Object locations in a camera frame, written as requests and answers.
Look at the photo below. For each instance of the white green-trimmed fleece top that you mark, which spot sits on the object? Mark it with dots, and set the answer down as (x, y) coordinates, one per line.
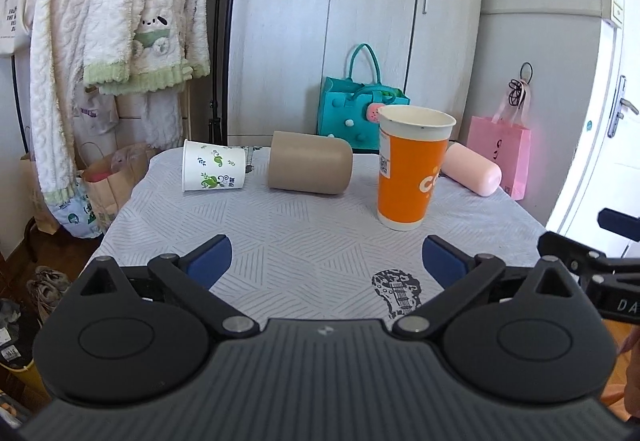
(145, 11)

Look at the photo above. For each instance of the beige cup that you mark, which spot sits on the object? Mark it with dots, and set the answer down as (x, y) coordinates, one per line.
(310, 163)

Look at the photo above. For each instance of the white door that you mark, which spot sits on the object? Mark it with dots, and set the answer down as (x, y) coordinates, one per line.
(600, 131)

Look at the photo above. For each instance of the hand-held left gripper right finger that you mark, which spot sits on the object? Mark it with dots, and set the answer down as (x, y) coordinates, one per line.
(442, 258)

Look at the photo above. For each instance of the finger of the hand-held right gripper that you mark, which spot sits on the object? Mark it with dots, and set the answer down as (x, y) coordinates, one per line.
(565, 248)
(620, 223)

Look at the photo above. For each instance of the grey sneakers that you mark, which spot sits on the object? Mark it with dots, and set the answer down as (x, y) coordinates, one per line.
(47, 288)

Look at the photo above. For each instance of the white cup with green print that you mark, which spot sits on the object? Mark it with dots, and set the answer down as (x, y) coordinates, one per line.
(214, 166)

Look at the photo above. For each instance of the teal felt handbag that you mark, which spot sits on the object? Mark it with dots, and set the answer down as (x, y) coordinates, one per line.
(350, 113)

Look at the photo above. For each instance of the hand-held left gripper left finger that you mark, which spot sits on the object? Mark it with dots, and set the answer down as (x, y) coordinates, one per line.
(212, 258)

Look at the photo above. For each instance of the pink cup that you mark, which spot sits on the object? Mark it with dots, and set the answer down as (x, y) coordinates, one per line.
(472, 170)

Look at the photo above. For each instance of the small purple-printed cloth bag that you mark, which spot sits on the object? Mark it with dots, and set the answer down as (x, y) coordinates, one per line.
(95, 113)

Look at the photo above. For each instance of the orange paper cup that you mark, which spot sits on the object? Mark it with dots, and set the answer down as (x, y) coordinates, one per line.
(410, 171)

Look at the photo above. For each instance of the person's right hand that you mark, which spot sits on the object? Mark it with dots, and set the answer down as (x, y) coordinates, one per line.
(633, 371)

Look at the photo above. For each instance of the brown paper bag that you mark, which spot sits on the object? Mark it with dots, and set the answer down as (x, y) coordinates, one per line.
(36, 201)
(112, 186)

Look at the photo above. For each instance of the patterned grey tablecloth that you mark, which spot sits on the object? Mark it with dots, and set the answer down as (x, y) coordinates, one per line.
(300, 231)

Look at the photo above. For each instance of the white fleece robe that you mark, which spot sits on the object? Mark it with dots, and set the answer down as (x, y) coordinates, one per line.
(55, 71)

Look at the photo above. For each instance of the yellow bin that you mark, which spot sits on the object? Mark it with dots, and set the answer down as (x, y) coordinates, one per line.
(22, 378)

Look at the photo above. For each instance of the grey wardrobe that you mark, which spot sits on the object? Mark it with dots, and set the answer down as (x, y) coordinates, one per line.
(360, 21)

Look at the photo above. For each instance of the pink paper gift bag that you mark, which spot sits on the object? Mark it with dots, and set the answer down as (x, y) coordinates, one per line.
(500, 156)

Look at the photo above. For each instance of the black clothes rack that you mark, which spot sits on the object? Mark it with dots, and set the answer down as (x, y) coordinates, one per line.
(17, 96)

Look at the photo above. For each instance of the white printed tote bag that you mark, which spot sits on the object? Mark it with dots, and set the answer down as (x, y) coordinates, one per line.
(17, 16)

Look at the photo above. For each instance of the white green-printed plastic bag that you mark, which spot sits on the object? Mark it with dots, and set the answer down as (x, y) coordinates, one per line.
(75, 213)

